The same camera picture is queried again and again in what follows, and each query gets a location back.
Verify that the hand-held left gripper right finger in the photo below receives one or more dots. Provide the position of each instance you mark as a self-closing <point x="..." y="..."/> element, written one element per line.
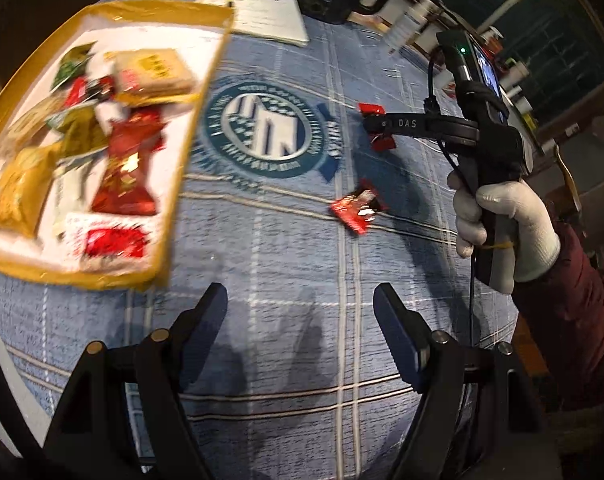
<point x="401" y="340"/>

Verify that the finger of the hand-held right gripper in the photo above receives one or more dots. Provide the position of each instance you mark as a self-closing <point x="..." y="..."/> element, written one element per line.
<point x="421" y="125"/>

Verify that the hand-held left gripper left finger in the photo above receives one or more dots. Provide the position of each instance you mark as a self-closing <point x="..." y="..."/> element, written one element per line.
<point x="207" y="320"/>

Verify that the red candy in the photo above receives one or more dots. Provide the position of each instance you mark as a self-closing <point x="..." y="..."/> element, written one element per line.
<point x="352" y="207"/>
<point x="370" y="109"/>
<point x="77" y="92"/>

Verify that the white red snack packet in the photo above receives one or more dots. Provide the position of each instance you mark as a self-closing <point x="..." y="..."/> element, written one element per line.
<point x="112" y="242"/>

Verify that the dark red snack packet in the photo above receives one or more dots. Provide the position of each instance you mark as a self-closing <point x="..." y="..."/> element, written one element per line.
<point x="127" y="170"/>

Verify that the green gold snack packet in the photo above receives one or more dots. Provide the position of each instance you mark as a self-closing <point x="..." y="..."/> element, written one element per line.
<point x="79" y="132"/>
<point x="72" y="67"/>

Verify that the yellow snack packet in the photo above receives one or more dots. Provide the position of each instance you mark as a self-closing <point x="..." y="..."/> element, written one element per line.
<point x="154" y="72"/>

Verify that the beige snack packet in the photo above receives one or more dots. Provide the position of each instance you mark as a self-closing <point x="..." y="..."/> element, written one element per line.
<point x="32" y="120"/>

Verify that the yellow rimmed white tray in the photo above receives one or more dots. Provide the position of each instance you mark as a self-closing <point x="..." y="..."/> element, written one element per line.
<point x="132" y="35"/>

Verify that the person's right forearm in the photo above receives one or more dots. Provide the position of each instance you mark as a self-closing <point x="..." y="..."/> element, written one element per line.
<point x="571" y="320"/>

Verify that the person's right hand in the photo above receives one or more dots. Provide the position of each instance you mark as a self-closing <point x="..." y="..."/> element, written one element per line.
<point x="526" y="220"/>

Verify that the blue plaid tablecloth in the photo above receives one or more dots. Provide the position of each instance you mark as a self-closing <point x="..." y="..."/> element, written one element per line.
<point x="282" y="270"/>

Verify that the clear plastic bottle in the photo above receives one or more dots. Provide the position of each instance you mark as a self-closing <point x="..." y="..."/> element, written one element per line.
<point x="406" y="27"/>

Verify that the white paper notebook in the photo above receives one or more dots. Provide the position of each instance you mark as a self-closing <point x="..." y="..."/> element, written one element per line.
<point x="267" y="17"/>

